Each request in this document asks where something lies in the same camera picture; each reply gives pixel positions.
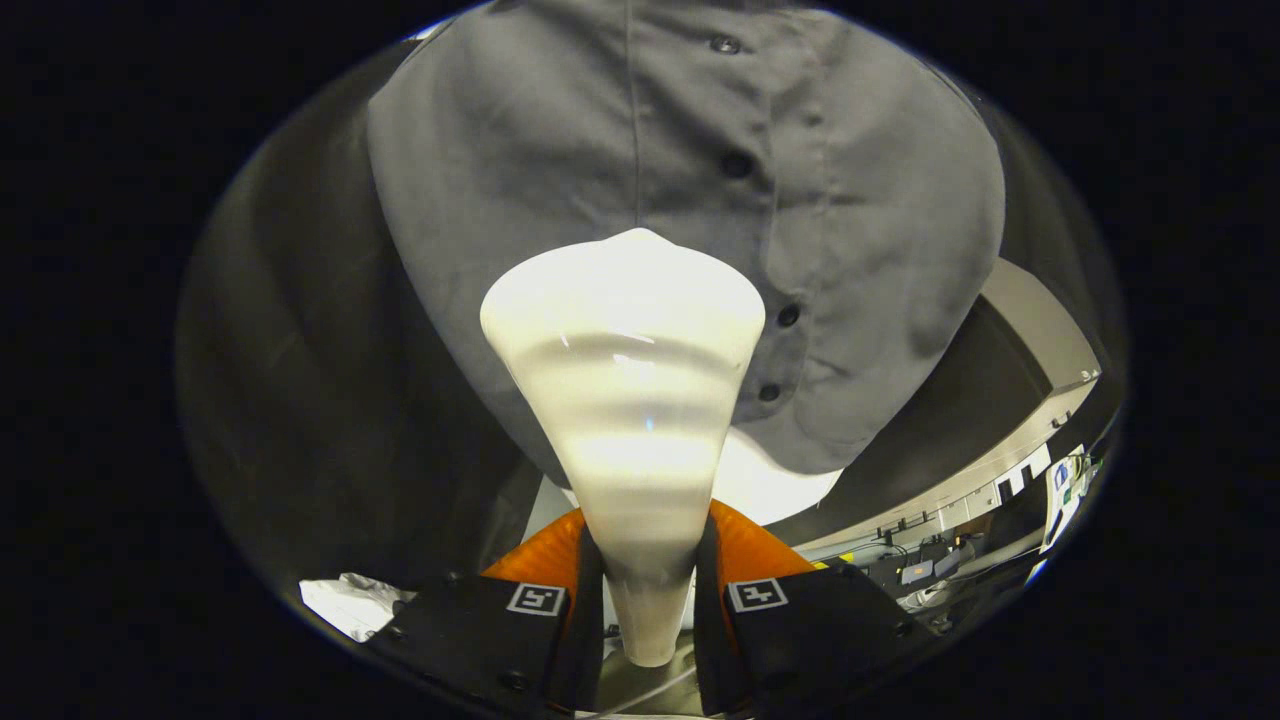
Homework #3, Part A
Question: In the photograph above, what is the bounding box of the white desk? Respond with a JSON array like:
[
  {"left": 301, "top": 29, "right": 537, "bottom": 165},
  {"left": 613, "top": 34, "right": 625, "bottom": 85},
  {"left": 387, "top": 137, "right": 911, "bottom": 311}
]
[{"left": 1040, "top": 445, "right": 1101, "bottom": 556}]

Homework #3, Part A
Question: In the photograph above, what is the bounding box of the white garment steamer head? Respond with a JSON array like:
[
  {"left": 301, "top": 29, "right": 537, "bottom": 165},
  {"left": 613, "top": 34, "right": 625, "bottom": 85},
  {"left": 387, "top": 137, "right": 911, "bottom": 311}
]
[{"left": 479, "top": 228, "right": 767, "bottom": 669}]

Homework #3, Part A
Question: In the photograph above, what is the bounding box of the grey collared shirt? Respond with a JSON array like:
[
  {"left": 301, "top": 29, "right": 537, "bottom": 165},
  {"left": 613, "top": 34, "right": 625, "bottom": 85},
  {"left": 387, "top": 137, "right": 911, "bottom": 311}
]
[{"left": 366, "top": 0, "right": 1007, "bottom": 491}]

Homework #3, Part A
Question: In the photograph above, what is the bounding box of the crumpled white cloth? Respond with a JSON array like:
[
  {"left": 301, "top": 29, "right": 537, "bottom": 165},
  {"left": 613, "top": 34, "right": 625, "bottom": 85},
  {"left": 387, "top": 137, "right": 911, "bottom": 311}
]
[{"left": 298, "top": 572, "right": 416, "bottom": 643}]

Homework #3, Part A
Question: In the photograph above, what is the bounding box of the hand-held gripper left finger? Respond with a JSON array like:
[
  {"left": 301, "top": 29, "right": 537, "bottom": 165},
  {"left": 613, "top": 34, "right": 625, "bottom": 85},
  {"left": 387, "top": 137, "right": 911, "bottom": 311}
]
[{"left": 365, "top": 508, "right": 607, "bottom": 717}]

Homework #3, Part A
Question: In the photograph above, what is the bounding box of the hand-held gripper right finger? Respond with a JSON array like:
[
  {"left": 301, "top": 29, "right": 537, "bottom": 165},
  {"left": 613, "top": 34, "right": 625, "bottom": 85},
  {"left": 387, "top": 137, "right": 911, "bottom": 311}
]
[{"left": 693, "top": 498, "right": 941, "bottom": 717}]

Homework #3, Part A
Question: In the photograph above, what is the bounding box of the grey table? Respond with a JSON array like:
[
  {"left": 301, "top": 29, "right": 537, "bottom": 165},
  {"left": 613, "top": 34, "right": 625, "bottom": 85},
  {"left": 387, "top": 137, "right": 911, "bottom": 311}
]
[{"left": 765, "top": 258, "right": 1103, "bottom": 553}]

